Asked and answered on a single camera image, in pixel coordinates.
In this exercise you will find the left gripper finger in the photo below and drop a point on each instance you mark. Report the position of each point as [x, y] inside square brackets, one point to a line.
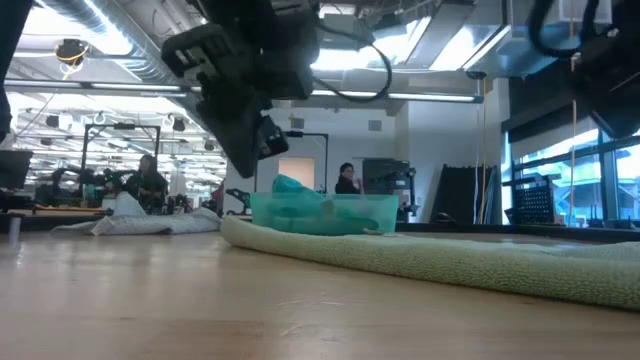
[272, 137]
[235, 135]

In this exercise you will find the teal microfiber towel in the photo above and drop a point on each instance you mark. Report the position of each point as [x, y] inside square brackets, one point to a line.
[295, 187]

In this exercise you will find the grey waffle microfiber towel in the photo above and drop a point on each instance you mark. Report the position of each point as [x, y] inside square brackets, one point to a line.
[150, 225]

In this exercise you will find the green microfiber towel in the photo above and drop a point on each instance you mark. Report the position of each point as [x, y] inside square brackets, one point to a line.
[450, 265]

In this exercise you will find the black background robot arm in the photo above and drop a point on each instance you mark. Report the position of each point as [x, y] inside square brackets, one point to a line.
[75, 177]
[237, 196]

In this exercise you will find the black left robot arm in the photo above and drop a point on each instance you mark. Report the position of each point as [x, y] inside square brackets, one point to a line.
[10, 50]

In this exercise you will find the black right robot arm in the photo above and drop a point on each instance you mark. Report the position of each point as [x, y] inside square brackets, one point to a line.
[630, 10]

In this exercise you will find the person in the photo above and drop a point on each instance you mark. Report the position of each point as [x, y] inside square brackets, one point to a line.
[147, 185]
[346, 182]

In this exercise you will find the teal translucent plastic bin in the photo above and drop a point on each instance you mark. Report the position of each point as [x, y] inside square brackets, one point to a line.
[350, 215]

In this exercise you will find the black equipment cabinet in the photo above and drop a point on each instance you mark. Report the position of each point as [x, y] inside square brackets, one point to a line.
[385, 180]

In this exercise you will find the grey ceiling box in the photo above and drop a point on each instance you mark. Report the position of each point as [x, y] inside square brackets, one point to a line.
[345, 30]

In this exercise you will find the black pegboard rack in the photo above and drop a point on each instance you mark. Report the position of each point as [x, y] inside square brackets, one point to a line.
[534, 205]

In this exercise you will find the long ceiling light tube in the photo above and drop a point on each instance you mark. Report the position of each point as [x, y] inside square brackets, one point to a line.
[440, 97]

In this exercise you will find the black leaning panel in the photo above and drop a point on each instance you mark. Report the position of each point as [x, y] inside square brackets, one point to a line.
[455, 195]

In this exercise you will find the black background monitor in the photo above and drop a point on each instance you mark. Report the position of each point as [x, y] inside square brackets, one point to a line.
[15, 170]

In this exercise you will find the black background camera stand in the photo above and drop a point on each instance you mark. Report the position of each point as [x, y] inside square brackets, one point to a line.
[122, 126]
[295, 134]

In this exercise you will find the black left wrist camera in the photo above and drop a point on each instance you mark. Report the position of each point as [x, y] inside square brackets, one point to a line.
[290, 50]

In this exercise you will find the silver ventilation duct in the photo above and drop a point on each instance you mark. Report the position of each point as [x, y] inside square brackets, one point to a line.
[125, 40]

